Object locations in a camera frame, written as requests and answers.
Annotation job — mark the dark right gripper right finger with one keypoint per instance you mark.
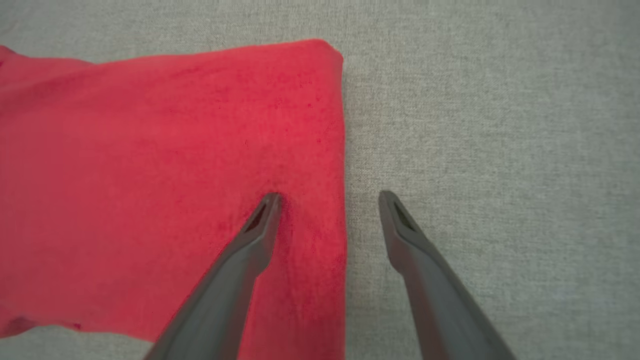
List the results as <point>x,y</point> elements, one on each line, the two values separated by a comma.
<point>440,300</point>

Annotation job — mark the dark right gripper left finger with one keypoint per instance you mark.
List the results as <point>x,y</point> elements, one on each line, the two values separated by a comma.
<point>225,290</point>

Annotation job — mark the red jersey white striped sleeves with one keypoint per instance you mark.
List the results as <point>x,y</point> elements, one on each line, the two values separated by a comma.
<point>150,175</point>

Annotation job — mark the grey fabric sofa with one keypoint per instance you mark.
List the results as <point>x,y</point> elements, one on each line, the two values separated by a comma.
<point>490,125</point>

